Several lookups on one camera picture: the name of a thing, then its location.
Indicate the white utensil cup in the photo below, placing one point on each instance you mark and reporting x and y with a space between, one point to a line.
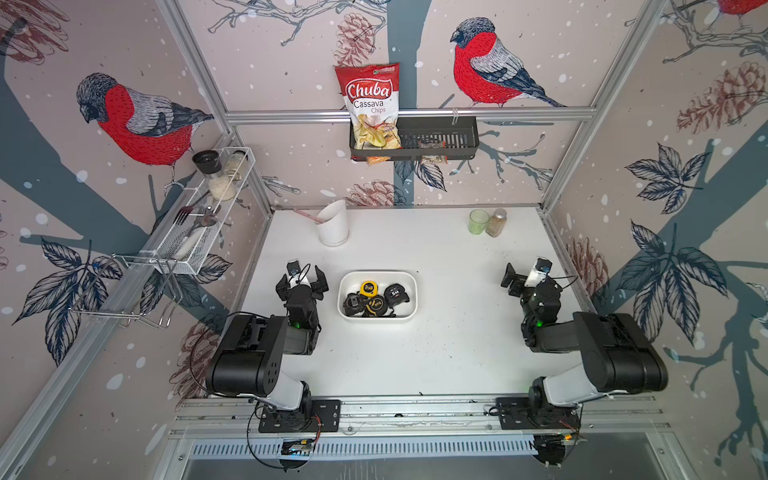
333 227

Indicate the metal fork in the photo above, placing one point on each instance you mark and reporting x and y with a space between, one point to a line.
186 211

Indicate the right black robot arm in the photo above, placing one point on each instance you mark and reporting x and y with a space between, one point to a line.
616 357

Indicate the black wall basket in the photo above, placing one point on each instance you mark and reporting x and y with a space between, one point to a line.
452 138

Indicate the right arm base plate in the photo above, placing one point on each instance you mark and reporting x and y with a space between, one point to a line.
520 413

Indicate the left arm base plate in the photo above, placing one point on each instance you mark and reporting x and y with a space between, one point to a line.
318 415

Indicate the black lid jar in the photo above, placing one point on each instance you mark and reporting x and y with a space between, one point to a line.
220 184

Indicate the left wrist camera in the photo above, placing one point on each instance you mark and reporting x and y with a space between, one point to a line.
297 273

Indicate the red cassava chips bag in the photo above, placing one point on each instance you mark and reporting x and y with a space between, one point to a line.
371 96

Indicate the metal spoon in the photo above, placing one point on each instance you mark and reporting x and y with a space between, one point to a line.
199 227

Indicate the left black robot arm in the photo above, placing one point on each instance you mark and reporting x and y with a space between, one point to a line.
248 358

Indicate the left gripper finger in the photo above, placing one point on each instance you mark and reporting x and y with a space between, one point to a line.
320 285
283 288

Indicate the white storage box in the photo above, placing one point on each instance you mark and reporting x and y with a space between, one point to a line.
351 282

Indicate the green plastic cup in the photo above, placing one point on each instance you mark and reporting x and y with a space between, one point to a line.
478 220

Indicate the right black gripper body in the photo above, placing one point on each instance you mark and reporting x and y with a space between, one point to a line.
526 300

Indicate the white wire rack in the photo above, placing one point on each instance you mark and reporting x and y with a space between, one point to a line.
173 256

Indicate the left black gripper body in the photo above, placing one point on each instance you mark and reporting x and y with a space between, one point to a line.
313 324

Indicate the pink utensil handle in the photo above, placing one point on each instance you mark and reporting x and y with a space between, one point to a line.
309 216

